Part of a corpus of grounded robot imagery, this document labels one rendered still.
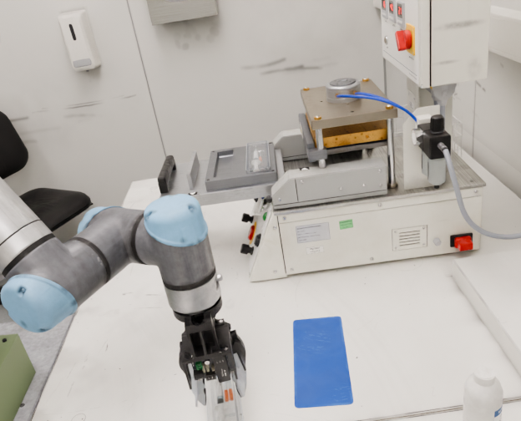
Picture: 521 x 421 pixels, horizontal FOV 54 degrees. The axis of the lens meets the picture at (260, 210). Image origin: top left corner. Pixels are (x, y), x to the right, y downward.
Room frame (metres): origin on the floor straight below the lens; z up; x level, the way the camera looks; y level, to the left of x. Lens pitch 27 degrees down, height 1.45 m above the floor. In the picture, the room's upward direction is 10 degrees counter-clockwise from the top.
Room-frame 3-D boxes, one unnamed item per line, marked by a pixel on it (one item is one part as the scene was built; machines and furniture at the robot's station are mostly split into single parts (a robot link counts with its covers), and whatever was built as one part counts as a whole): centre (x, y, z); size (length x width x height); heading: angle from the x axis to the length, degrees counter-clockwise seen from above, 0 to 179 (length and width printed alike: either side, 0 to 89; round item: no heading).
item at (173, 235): (0.61, 0.11, 1.12); 0.09 x 0.08 x 0.11; 59
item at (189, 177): (1.18, 0.07, 0.97); 0.30 x 0.22 x 0.08; 87
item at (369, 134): (1.15, -0.23, 1.07); 0.22 x 0.17 x 0.10; 177
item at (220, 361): (0.60, 0.11, 0.96); 0.09 x 0.08 x 0.12; 4
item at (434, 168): (0.93, -0.35, 1.05); 0.15 x 0.05 x 0.15; 177
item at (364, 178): (1.03, -0.15, 0.96); 0.26 x 0.05 x 0.07; 87
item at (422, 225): (1.15, -0.22, 0.84); 0.53 x 0.37 x 0.17; 87
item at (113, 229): (0.64, 0.21, 1.11); 0.11 x 0.11 x 0.08; 59
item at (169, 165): (1.19, 0.21, 0.99); 0.15 x 0.02 x 0.04; 177
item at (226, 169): (1.18, 0.03, 0.98); 0.20 x 0.17 x 0.03; 177
